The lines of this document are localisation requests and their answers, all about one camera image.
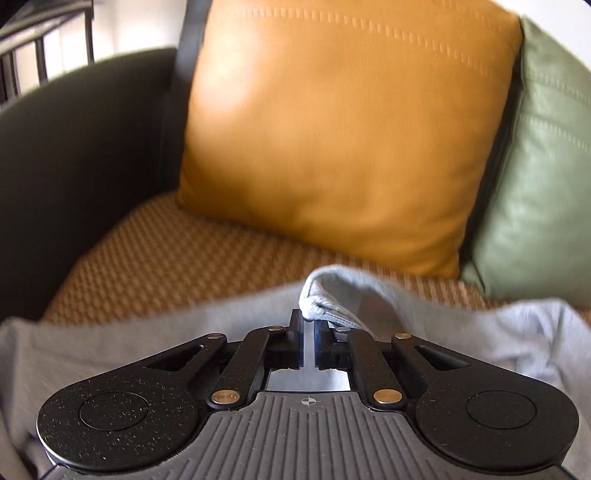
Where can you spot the orange leather cushion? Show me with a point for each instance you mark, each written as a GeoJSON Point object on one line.
{"type": "Point", "coordinates": [346, 138]}

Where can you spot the grey sweatshirt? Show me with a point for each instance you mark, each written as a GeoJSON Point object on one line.
{"type": "Point", "coordinates": [138, 332]}

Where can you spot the dark grey sofa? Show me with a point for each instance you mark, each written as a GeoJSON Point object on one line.
{"type": "Point", "coordinates": [69, 161]}

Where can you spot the white-topped black metal rack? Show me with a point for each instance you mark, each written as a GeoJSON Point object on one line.
{"type": "Point", "coordinates": [41, 60]}

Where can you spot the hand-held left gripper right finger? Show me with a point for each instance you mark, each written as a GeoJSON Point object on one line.
{"type": "Point", "coordinates": [323, 350]}

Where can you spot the green leather cushion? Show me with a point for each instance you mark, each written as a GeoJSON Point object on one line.
{"type": "Point", "coordinates": [545, 184]}

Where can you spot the brown woven seat mat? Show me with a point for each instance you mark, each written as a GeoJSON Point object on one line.
{"type": "Point", "coordinates": [161, 258]}

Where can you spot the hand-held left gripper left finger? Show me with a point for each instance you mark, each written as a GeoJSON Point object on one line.
{"type": "Point", "coordinates": [286, 346]}

